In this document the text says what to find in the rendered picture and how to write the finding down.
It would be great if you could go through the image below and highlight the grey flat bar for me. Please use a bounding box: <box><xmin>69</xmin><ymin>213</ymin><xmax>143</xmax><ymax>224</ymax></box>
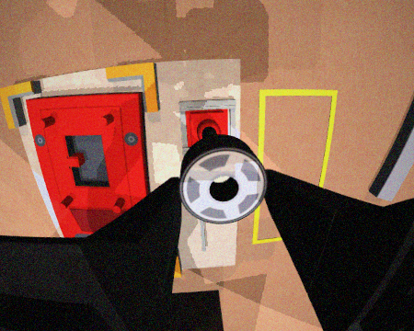
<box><xmin>369</xmin><ymin>98</ymin><xmax>414</xmax><ymax>201</ymax></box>

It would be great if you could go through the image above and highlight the black and grey wheel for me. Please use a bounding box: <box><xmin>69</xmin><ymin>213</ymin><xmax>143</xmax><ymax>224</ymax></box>
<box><xmin>178</xmin><ymin>133</ymin><xmax>269</xmax><ymax>224</ymax></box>

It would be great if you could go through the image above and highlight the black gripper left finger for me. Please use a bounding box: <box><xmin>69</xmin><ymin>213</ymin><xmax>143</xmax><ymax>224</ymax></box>
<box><xmin>0</xmin><ymin>177</ymin><xmax>181</xmax><ymax>331</ymax></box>

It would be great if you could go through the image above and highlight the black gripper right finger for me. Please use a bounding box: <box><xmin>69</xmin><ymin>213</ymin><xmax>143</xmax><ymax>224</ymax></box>
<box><xmin>265</xmin><ymin>169</ymin><xmax>414</xmax><ymax>331</ymax></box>

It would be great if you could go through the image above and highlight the yellow rectangular outline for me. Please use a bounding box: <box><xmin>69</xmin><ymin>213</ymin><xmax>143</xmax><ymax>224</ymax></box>
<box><xmin>252</xmin><ymin>89</ymin><xmax>337</xmax><ymax>244</ymax></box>

